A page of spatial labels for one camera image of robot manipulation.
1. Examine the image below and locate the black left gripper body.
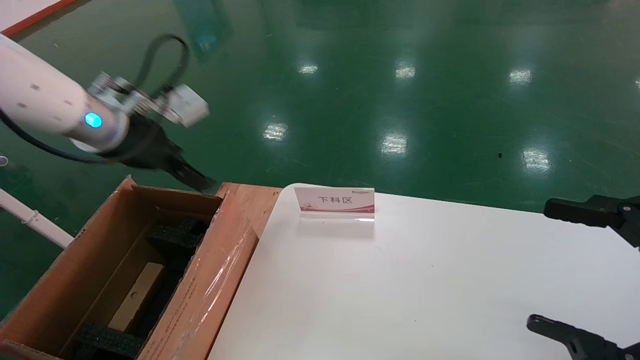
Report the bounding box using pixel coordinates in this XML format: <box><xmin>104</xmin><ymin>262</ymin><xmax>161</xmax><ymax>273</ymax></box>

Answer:
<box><xmin>100</xmin><ymin>116</ymin><xmax>188</xmax><ymax>174</ymax></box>

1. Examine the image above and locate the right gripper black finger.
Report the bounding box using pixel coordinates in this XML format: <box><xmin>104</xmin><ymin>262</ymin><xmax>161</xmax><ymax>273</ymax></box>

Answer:
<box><xmin>526</xmin><ymin>315</ymin><xmax>640</xmax><ymax>360</ymax></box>
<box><xmin>543</xmin><ymin>195</ymin><xmax>640</xmax><ymax>249</ymax></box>

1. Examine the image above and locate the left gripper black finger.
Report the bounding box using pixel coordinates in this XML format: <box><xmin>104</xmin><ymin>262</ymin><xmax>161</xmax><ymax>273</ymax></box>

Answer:
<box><xmin>175</xmin><ymin>153</ymin><xmax>218</xmax><ymax>187</ymax></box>
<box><xmin>169</xmin><ymin>162</ymin><xmax>215</xmax><ymax>194</ymax></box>

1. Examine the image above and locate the small cardboard box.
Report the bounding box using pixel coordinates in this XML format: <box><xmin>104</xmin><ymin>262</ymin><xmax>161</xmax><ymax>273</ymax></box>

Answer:
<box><xmin>107</xmin><ymin>262</ymin><xmax>166</xmax><ymax>332</ymax></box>

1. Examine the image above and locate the large cardboard box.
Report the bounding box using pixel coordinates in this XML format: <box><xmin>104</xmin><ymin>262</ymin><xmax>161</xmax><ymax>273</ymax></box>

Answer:
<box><xmin>0</xmin><ymin>175</ymin><xmax>283</xmax><ymax>360</ymax></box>

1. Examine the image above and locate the black foam insert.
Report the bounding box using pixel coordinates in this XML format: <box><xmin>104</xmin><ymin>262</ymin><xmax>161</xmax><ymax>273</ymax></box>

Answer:
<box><xmin>75</xmin><ymin>217</ymin><xmax>211</xmax><ymax>360</ymax></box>

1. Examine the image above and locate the white plastic pipe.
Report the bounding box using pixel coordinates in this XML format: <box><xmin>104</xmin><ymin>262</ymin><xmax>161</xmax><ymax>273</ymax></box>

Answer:
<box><xmin>0</xmin><ymin>189</ymin><xmax>74</xmax><ymax>249</ymax></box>

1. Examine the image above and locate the acrylic sign with red print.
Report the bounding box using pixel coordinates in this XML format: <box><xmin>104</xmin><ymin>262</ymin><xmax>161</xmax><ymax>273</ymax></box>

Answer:
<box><xmin>293</xmin><ymin>186</ymin><xmax>376</xmax><ymax>222</ymax></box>

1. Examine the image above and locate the silver camera mounting bracket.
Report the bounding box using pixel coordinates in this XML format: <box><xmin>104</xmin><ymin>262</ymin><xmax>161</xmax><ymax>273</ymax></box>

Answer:
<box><xmin>112</xmin><ymin>77</ymin><xmax>173</xmax><ymax>117</ymax></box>

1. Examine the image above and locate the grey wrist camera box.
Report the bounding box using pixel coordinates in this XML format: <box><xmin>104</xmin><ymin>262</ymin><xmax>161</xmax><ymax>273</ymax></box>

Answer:
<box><xmin>167</xmin><ymin>84</ymin><xmax>210</xmax><ymax>127</ymax></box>

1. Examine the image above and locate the silver cable connector plug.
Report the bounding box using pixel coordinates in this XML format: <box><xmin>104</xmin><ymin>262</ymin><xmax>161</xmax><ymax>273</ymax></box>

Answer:
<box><xmin>89</xmin><ymin>71</ymin><xmax>117</xmax><ymax>96</ymax></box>

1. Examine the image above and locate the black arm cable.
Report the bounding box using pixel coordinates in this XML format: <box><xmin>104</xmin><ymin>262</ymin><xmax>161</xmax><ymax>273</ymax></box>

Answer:
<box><xmin>0</xmin><ymin>33</ymin><xmax>191</xmax><ymax>165</ymax></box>

